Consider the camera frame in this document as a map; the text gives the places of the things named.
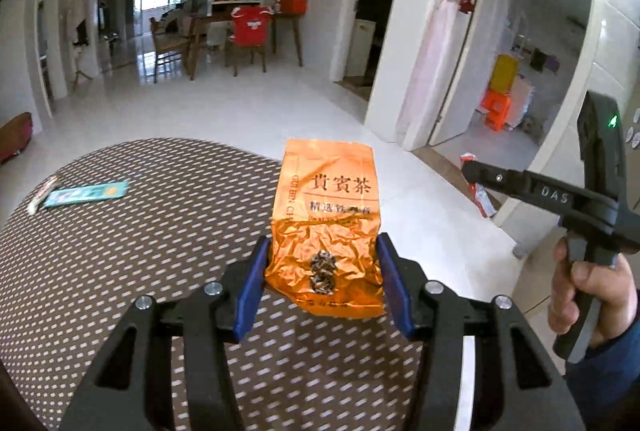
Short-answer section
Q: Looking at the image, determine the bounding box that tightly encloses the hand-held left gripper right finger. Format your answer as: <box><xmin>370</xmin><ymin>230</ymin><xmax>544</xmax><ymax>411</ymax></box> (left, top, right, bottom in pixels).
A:
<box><xmin>375</xmin><ymin>232</ymin><xmax>586</xmax><ymax>431</ymax></box>

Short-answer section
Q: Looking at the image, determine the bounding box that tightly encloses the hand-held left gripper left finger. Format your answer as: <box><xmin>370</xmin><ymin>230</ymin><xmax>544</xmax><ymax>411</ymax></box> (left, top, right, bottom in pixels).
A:
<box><xmin>57</xmin><ymin>235</ymin><xmax>274</xmax><ymax>431</ymax></box>

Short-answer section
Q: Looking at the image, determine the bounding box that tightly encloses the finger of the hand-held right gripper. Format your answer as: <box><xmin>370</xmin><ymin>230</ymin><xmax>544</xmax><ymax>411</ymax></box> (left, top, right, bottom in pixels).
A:
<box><xmin>460</xmin><ymin>160</ymin><xmax>583</xmax><ymax>218</ymax></box>

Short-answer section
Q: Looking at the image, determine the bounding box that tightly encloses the red and white wrapper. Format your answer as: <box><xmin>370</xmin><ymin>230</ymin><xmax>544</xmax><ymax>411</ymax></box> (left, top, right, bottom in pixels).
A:
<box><xmin>459</xmin><ymin>153</ymin><xmax>499</xmax><ymax>218</ymax></box>

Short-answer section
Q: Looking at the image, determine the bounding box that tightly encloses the orange tea packet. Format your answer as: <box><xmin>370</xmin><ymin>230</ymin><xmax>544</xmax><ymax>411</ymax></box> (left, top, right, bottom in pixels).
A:
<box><xmin>264</xmin><ymin>138</ymin><xmax>387</xmax><ymax>318</ymax></box>

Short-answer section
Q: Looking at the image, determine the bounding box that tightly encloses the person's right forearm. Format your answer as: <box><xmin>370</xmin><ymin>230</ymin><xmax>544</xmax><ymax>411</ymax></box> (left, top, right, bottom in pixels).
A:
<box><xmin>564</xmin><ymin>301</ymin><xmax>640</xmax><ymax>431</ymax></box>

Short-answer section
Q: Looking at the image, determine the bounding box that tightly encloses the person's right hand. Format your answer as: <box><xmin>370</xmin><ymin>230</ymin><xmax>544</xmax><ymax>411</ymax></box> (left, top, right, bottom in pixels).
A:
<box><xmin>552</xmin><ymin>241</ymin><xmax>639</xmax><ymax>348</ymax></box>

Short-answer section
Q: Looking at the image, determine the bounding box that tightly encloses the orange plastic stool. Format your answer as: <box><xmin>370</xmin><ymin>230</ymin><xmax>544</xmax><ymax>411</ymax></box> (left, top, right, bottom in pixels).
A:
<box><xmin>480</xmin><ymin>90</ymin><xmax>512</xmax><ymax>131</ymax></box>

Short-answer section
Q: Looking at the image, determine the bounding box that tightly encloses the yellow box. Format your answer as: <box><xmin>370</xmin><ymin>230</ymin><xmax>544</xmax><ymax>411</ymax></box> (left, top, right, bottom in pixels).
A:
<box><xmin>488</xmin><ymin>54</ymin><xmax>519</xmax><ymax>95</ymax></box>

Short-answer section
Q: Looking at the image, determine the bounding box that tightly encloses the round table with dotted cloth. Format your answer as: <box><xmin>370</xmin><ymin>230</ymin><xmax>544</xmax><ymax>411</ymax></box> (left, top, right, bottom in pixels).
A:
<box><xmin>0</xmin><ymin>137</ymin><xmax>476</xmax><ymax>431</ymax></box>

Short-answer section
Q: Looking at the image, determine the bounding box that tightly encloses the teal packet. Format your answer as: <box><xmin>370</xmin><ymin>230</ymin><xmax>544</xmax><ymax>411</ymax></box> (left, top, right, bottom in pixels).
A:
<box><xmin>42</xmin><ymin>180</ymin><xmax>130</xmax><ymax>210</ymax></box>

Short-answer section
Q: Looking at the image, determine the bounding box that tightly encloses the white cabinet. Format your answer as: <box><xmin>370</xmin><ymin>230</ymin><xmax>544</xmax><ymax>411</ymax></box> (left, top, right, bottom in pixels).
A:
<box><xmin>344</xmin><ymin>18</ymin><xmax>377</xmax><ymax>79</ymax></box>

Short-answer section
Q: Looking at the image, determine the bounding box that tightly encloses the white stick wrapper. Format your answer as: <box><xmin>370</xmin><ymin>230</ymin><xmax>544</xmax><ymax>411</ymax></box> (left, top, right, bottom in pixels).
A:
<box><xmin>27</xmin><ymin>176</ymin><xmax>61</xmax><ymax>216</ymax></box>

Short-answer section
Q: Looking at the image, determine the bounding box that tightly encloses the wooden chair with shirt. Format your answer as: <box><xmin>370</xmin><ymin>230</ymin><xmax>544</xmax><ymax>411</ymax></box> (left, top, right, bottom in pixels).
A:
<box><xmin>224</xmin><ymin>6</ymin><xmax>274</xmax><ymax>77</ymax></box>

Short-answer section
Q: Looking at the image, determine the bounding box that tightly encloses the red shirt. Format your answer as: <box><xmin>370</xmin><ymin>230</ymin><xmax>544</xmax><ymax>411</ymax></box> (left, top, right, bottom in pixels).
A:
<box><xmin>231</xmin><ymin>6</ymin><xmax>274</xmax><ymax>47</ymax></box>

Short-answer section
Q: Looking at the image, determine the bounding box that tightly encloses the wooden dining table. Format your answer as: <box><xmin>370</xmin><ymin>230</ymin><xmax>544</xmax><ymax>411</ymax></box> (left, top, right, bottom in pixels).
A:
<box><xmin>191</xmin><ymin>8</ymin><xmax>306</xmax><ymax>80</ymax></box>

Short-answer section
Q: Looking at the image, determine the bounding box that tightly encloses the dark red bench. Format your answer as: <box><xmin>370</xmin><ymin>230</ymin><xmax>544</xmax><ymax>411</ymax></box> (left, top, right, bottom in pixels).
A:
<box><xmin>0</xmin><ymin>112</ymin><xmax>34</xmax><ymax>165</ymax></box>

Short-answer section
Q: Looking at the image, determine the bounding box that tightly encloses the dark floor stand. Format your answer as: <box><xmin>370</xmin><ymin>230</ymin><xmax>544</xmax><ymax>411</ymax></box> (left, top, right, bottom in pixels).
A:
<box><xmin>71</xmin><ymin>18</ymin><xmax>94</xmax><ymax>90</ymax></box>

